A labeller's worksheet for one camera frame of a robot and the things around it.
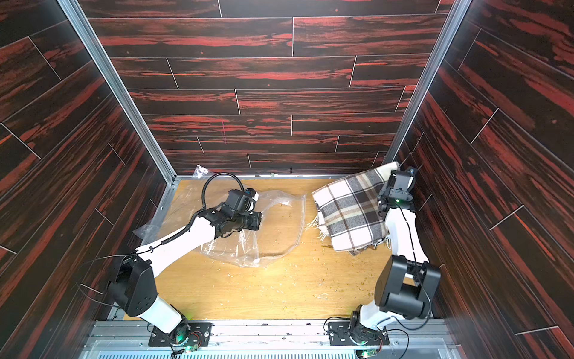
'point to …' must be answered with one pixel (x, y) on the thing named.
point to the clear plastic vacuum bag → (282, 225)
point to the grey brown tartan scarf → (348, 215)
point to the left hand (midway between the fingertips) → (263, 219)
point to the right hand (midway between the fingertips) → (403, 192)
